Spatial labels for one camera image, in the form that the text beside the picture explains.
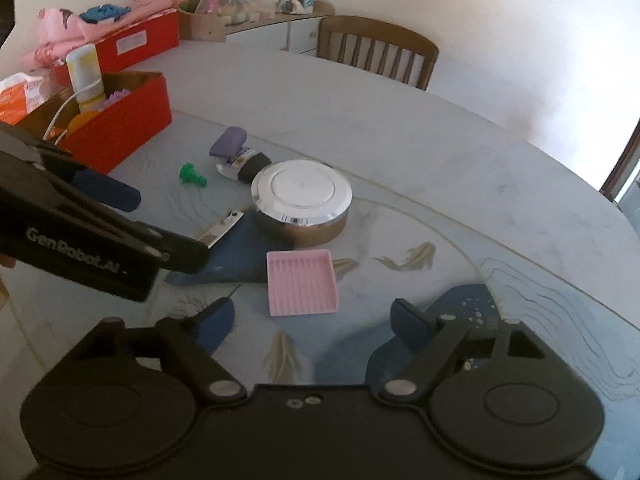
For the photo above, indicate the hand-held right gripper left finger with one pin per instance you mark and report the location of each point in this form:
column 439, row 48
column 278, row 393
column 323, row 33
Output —
column 215, row 322

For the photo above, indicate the blue cloth item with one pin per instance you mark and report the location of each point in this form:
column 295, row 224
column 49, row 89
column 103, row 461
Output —
column 105, row 12

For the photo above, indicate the orange fruit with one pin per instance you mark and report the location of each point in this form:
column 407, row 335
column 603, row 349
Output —
column 81, row 122

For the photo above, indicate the pink plastic tray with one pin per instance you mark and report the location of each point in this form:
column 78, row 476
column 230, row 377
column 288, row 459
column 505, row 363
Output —
column 302, row 282

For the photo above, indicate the purple capped small bottle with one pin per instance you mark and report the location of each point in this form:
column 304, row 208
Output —
column 235, row 152

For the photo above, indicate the round tin with white lid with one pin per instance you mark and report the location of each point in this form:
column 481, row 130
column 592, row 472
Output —
column 300, row 195

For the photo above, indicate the red box with pink cloth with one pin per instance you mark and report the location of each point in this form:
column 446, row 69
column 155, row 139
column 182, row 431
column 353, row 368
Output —
column 60, row 35

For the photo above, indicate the brown wooden chair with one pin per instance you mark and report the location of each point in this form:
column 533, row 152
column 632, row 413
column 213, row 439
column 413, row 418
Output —
column 380, row 52

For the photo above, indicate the small green plastic piece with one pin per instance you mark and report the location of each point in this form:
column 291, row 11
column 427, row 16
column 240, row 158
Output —
column 191, row 174

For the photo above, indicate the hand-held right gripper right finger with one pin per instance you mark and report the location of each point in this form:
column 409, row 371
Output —
column 410, row 322

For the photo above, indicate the purple toy figure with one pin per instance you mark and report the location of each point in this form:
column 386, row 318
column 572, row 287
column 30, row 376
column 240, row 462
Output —
column 117, row 96

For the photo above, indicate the brown cardboard box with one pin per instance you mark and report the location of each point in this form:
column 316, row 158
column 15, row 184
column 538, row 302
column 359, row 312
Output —
column 202, row 25

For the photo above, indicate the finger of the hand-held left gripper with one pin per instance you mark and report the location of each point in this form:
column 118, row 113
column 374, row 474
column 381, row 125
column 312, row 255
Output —
column 185, row 257
column 110, row 192

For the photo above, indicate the clear plastic bag of items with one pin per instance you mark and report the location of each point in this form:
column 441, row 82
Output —
column 237, row 0

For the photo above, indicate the orange and white packet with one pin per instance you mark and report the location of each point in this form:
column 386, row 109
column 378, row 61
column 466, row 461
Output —
column 22, row 97

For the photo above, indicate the red cardboard box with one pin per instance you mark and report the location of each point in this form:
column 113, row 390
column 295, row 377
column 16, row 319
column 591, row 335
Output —
column 140, row 42

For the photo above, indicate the white bottle with yellow band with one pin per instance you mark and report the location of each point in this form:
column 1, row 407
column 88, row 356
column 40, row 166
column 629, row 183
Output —
column 85, row 77

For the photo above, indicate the red tin box gold inside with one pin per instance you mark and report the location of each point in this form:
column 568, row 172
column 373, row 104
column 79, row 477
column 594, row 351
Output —
column 130, row 125

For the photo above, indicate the dark brown door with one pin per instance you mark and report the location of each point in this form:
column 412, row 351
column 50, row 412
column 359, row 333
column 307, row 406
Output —
column 622, row 165

